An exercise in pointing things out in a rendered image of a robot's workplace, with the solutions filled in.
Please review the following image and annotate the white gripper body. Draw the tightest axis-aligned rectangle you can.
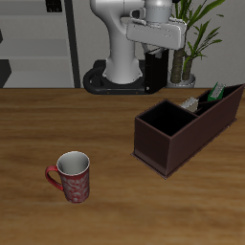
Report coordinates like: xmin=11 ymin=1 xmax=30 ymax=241
xmin=125 ymin=17 xmax=188 ymax=51

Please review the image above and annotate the black book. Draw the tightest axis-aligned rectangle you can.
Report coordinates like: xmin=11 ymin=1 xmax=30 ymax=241
xmin=144 ymin=47 xmax=169 ymax=95

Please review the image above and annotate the yellow book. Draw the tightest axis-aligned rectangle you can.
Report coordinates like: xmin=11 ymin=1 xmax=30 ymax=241
xmin=179 ymin=96 xmax=200 ymax=114

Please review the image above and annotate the green book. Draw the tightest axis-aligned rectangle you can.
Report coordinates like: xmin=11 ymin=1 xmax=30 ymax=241
xmin=207 ymin=81 xmax=226 ymax=102

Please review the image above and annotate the dark brown desk caddy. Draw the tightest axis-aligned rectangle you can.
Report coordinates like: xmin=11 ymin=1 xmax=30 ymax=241
xmin=130 ymin=82 xmax=245 ymax=181

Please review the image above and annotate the green pot plant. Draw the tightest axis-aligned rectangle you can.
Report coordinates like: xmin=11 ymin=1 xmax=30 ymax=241
xmin=165 ymin=0 xmax=227 ymax=90

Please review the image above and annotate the white shelf unit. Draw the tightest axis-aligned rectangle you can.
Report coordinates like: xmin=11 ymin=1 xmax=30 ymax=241
xmin=0 ymin=0 xmax=75 ymax=89

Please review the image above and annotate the red patterned mug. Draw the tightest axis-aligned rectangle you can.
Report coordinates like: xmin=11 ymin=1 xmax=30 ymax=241
xmin=44 ymin=150 xmax=91 ymax=205

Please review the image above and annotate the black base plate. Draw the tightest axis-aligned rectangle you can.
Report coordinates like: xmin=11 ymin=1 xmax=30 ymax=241
xmin=82 ymin=58 xmax=170 ymax=96

